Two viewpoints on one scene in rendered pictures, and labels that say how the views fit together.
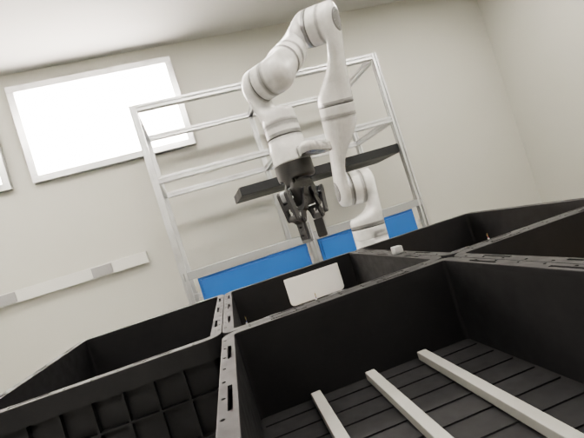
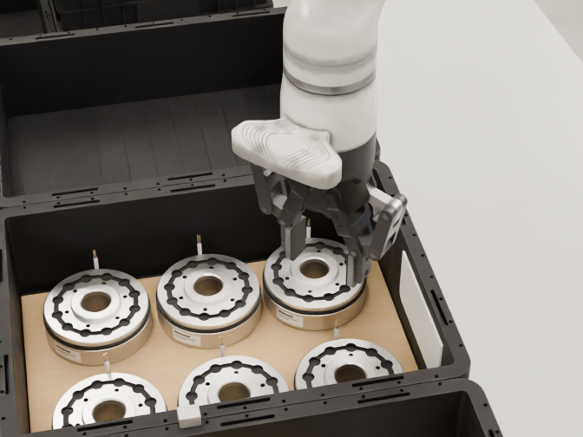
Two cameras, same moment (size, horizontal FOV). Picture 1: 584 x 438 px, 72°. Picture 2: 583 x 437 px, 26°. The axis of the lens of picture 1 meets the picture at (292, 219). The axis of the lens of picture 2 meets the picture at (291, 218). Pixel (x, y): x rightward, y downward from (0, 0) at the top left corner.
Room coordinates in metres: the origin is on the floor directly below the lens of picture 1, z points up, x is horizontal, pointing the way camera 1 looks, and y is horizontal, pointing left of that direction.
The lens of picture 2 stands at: (0.73, -0.82, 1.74)
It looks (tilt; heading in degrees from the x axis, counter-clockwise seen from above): 42 degrees down; 88
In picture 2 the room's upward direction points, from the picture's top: straight up
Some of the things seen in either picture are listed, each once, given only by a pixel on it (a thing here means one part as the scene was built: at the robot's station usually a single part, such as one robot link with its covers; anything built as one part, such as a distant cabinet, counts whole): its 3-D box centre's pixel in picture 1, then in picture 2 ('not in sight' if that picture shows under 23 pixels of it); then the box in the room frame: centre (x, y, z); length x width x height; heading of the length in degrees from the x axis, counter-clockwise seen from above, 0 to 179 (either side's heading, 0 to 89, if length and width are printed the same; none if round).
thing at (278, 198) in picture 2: (299, 227); (282, 221); (0.75, -0.01, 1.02); 0.03 x 0.01 x 0.05; 145
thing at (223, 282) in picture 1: (266, 302); not in sight; (2.55, 0.31, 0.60); 0.72 x 0.03 x 0.56; 103
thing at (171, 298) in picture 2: not in sight; (208, 290); (0.68, 0.07, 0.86); 0.10 x 0.10 x 0.01
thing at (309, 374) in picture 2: not in sight; (350, 381); (0.81, -0.05, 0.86); 0.10 x 0.10 x 0.01
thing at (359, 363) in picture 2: not in sight; (350, 377); (0.81, -0.05, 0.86); 0.05 x 0.05 x 0.01
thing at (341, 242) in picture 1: (378, 262); not in sight; (2.73, -0.47, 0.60); 0.72 x 0.03 x 0.56; 103
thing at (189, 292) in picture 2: not in sight; (207, 287); (0.68, 0.07, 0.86); 0.05 x 0.05 x 0.01
